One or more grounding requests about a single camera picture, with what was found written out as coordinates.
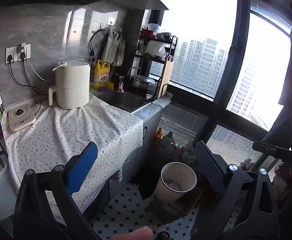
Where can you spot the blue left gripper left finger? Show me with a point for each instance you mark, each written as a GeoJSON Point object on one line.
{"type": "Point", "coordinates": [79, 166]}

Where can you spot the cream induction cooker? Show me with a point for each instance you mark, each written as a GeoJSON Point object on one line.
{"type": "Point", "coordinates": [21, 117]}

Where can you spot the wall power socket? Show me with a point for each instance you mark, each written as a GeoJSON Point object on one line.
{"type": "Point", "coordinates": [16, 51]}

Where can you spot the cream air fryer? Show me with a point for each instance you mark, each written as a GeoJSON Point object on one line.
{"type": "Point", "coordinates": [71, 87]}

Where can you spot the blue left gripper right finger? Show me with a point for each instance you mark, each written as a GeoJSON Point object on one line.
{"type": "Point", "coordinates": [210, 167]}

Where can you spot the floral white tablecloth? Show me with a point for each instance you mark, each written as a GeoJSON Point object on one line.
{"type": "Point", "coordinates": [59, 134]}

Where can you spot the person's left hand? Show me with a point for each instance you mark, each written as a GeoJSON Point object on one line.
{"type": "Point", "coordinates": [144, 233]}

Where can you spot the yellow dish soap bottle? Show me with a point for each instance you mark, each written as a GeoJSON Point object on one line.
{"type": "Point", "coordinates": [101, 74]}

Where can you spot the white round trash bin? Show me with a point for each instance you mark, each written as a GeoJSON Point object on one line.
{"type": "Point", "coordinates": [175, 180]}

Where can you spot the white laundry detergent bottle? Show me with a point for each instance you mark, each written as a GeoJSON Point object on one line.
{"type": "Point", "coordinates": [167, 144]}

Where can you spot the orange bottle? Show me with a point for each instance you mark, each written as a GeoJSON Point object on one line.
{"type": "Point", "coordinates": [158, 136]}

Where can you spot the stainless steel sink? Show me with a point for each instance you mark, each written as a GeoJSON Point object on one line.
{"type": "Point", "coordinates": [125, 101]}

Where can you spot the person's right hand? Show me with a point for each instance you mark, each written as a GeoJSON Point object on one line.
{"type": "Point", "coordinates": [282, 181]}

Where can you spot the green white detergent bag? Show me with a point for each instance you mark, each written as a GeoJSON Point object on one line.
{"type": "Point", "coordinates": [188, 155]}

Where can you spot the black dish rack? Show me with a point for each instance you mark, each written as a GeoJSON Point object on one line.
{"type": "Point", "coordinates": [152, 63]}

